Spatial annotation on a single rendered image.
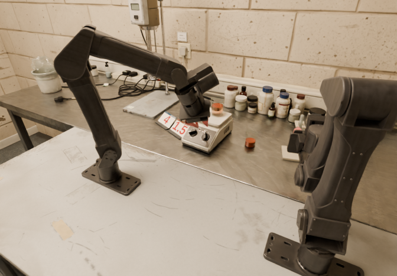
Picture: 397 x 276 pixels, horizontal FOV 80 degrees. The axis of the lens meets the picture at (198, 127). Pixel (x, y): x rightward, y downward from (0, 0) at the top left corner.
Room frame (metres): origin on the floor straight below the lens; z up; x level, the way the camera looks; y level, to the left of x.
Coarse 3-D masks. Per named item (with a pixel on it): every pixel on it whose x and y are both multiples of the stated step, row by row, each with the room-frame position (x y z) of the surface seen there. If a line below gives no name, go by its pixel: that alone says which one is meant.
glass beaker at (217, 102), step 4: (216, 96) 0.89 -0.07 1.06; (220, 96) 0.88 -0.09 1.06; (212, 100) 0.87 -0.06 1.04; (216, 100) 0.89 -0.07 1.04; (220, 100) 0.84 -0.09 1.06; (212, 104) 0.85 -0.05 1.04; (216, 104) 0.84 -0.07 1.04; (220, 104) 0.84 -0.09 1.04; (212, 108) 0.85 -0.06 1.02; (216, 108) 0.84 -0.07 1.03; (220, 108) 0.84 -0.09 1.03; (212, 112) 0.85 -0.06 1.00; (216, 112) 0.84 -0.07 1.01; (220, 112) 0.84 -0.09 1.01; (216, 116) 0.84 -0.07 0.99; (220, 116) 0.84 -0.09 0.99
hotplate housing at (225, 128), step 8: (232, 120) 0.86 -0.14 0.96; (208, 128) 0.78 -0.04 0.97; (216, 128) 0.78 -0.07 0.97; (224, 128) 0.80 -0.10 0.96; (232, 128) 0.87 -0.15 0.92; (216, 136) 0.75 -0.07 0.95; (224, 136) 0.81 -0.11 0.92; (184, 144) 0.77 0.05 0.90; (192, 144) 0.74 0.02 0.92; (216, 144) 0.75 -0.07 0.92; (208, 152) 0.71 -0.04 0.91
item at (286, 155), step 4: (296, 124) 0.71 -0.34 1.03; (304, 124) 0.71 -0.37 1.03; (304, 128) 0.69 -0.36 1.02; (284, 148) 0.73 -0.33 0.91; (284, 152) 0.71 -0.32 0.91; (288, 152) 0.71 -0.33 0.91; (284, 156) 0.68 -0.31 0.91; (288, 156) 0.68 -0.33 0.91; (292, 156) 0.68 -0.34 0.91; (296, 156) 0.68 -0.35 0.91; (292, 160) 0.67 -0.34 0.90; (296, 160) 0.67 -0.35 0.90
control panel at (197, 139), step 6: (192, 126) 0.81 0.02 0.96; (198, 126) 0.80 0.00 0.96; (186, 132) 0.79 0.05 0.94; (198, 132) 0.78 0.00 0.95; (210, 132) 0.76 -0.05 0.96; (186, 138) 0.77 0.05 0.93; (192, 138) 0.76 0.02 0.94; (198, 138) 0.75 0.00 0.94; (210, 138) 0.74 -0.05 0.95; (204, 144) 0.72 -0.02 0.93
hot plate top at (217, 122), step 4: (224, 112) 0.88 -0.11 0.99; (212, 116) 0.84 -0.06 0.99; (224, 116) 0.84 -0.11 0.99; (228, 116) 0.84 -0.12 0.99; (212, 120) 0.81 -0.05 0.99; (216, 120) 0.81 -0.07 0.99; (220, 120) 0.81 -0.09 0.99; (224, 120) 0.81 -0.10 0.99; (212, 124) 0.79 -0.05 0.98; (216, 124) 0.78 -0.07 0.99; (220, 124) 0.78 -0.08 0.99
